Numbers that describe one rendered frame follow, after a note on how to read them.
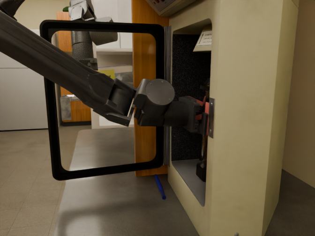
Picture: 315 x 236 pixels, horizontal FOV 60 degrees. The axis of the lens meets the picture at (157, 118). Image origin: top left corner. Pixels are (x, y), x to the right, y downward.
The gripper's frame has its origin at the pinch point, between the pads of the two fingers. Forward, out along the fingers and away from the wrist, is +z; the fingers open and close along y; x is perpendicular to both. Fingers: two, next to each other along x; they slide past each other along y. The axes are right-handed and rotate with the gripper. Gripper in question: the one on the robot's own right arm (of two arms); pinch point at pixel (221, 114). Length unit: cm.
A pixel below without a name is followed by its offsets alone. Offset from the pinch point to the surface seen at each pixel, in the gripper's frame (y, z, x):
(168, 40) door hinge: 15.8, -9.6, -17.1
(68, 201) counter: 10.9, -35.2, 25.4
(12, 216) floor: 174, -92, 121
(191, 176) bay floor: 2.1, -5.4, 16.1
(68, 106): 11.4, -35.1, 0.5
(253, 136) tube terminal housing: -15.9, -1.7, 1.2
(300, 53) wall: 16.7, 33.8, -16.5
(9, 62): 477, -166, -3
